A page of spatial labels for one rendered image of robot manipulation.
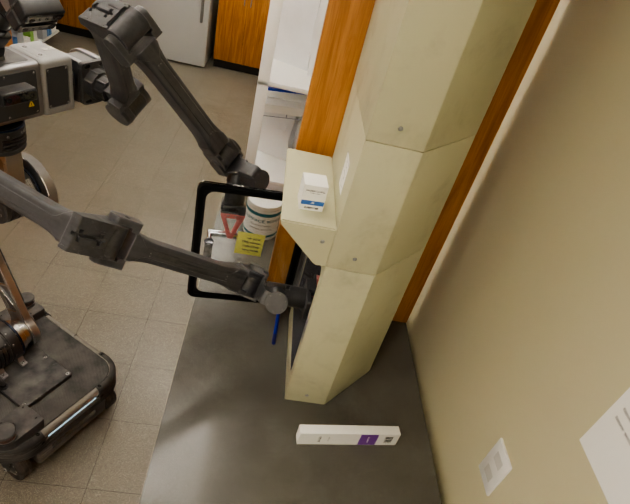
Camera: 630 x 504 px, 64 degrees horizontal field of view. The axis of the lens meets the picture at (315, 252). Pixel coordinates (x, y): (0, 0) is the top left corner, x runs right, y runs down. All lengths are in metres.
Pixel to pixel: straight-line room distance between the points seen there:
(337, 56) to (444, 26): 0.43
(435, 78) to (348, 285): 0.47
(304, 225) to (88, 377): 1.50
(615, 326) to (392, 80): 0.54
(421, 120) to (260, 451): 0.85
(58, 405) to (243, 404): 1.03
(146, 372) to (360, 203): 1.83
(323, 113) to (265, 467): 0.87
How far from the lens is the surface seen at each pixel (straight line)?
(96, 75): 1.59
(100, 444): 2.43
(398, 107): 0.91
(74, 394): 2.28
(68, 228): 1.06
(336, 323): 1.20
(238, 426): 1.36
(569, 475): 1.04
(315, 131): 1.32
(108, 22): 1.22
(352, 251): 1.06
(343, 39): 1.25
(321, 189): 1.04
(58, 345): 2.45
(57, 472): 2.39
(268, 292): 1.23
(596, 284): 1.01
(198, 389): 1.41
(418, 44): 0.88
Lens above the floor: 2.08
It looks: 37 degrees down
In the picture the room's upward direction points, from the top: 16 degrees clockwise
